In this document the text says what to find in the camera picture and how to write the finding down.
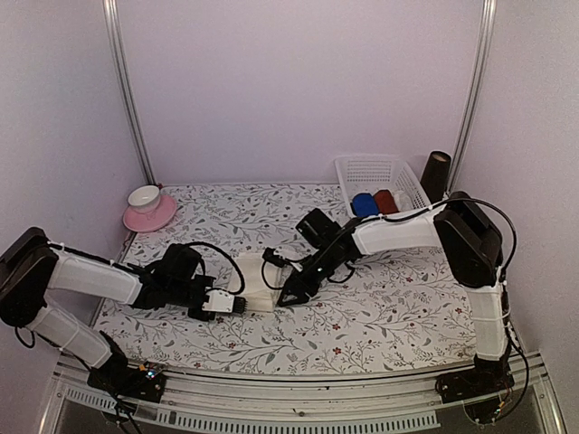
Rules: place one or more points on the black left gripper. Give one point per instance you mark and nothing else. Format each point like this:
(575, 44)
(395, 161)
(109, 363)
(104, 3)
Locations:
(204, 317)

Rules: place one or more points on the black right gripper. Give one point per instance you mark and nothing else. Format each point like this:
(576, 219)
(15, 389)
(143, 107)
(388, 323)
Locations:
(292, 285)

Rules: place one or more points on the cream cloth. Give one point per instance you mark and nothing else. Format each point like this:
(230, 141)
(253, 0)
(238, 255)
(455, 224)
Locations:
(262, 280)

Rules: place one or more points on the blue microfibre towel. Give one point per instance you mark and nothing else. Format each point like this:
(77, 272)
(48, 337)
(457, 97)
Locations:
(364, 205)

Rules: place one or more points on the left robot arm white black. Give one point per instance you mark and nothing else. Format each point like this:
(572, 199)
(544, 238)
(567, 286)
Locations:
(32, 268)

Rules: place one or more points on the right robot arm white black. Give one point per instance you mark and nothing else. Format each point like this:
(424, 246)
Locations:
(470, 240)

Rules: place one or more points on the pink saucer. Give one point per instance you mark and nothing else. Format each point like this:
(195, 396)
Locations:
(151, 221)

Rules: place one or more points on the white teacup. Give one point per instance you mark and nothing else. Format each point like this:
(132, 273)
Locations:
(145, 199)

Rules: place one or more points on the floral patterned table mat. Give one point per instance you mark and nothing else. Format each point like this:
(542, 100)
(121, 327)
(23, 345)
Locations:
(396, 310)

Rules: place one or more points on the red-brown rolled towel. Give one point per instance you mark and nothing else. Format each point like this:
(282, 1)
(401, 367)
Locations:
(385, 202)

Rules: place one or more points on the white perforated plastic basket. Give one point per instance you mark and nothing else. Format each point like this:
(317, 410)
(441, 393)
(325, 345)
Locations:
(372, 173)

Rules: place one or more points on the clear plastic item in basket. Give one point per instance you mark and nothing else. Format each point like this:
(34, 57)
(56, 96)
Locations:
(402, 201)

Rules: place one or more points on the dark brown cylinder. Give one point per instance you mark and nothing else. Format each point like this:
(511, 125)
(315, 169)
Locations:
(435, 175)

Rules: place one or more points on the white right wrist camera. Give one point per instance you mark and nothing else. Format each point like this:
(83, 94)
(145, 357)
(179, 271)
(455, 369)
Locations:
(277, 259)

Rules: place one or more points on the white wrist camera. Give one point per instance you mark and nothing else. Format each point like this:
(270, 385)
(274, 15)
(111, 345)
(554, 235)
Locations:
(277, 259)
(219, 301)

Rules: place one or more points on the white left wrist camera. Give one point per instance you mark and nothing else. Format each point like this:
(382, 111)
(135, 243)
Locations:
(219, 301)

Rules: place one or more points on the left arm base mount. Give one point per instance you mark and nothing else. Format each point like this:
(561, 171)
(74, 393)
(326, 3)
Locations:
(146, 384)

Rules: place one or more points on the aluminium front rail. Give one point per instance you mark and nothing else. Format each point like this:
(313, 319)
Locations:
(197, 401)

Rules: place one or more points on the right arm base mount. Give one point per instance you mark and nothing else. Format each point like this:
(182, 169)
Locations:
(471, 383)

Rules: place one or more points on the left aluminium frame post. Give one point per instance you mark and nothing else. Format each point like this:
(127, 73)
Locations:
(112, 22)

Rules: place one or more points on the aluminium frame post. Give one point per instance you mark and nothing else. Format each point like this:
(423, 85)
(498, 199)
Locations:
(486, 28)
(112, 22)

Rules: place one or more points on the right aluminium frame post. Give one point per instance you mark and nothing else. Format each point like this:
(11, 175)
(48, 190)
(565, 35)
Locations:
(486, 28)

